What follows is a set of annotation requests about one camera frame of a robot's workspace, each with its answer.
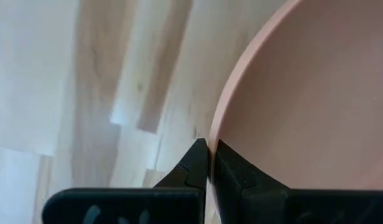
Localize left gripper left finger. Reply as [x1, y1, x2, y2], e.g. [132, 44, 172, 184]
[41, 138, 209, 224]

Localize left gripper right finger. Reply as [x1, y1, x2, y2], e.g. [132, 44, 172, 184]
[211, 139, 383, 224]

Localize cream peach plate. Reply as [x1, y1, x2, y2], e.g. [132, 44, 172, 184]
[206, 0, 383, 224]

